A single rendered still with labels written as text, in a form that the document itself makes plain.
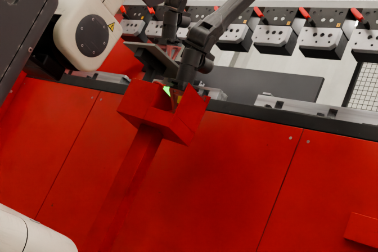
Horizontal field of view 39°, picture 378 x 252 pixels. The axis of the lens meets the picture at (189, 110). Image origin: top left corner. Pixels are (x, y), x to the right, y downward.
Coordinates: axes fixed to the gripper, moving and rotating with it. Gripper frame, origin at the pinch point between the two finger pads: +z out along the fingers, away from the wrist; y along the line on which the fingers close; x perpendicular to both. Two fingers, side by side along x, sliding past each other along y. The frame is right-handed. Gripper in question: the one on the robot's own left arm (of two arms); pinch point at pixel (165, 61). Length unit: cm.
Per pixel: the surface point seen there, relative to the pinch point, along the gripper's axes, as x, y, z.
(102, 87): 10.5, 25.1, 14.1
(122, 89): 10.2, 12.6, 13.2
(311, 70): -473, 195, -2
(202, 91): -4.7, -17.1, 9.7
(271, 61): -473, 260, -9
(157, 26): -17.2, 24.6, -14.6
